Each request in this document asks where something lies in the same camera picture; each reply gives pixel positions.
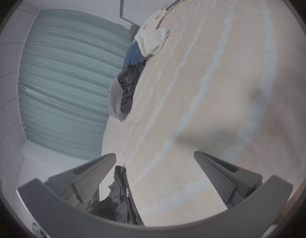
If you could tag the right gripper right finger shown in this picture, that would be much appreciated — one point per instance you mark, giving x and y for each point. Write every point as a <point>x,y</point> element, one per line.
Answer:
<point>223,180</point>

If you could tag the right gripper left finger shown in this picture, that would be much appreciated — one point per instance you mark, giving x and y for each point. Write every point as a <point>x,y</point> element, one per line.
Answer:
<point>89,173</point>

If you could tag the grey garment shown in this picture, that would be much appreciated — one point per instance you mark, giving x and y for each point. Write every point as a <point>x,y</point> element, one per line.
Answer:
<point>114,103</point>

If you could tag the blue-green curtain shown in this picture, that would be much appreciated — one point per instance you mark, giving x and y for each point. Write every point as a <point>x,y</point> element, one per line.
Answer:
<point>68,83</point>

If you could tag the bed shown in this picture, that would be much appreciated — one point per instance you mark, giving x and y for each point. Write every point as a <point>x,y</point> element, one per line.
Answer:
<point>207,88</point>

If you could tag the black shiny garment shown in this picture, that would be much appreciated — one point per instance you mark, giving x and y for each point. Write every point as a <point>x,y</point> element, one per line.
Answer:
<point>129,85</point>

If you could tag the blue garment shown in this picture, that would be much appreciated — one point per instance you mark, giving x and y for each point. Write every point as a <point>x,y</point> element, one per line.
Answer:
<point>133,56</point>

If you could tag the white garment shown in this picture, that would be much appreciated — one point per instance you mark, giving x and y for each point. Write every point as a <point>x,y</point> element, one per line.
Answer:
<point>150,40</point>

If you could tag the white printed pillow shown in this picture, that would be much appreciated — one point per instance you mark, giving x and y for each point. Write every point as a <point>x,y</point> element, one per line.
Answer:
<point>154,17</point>

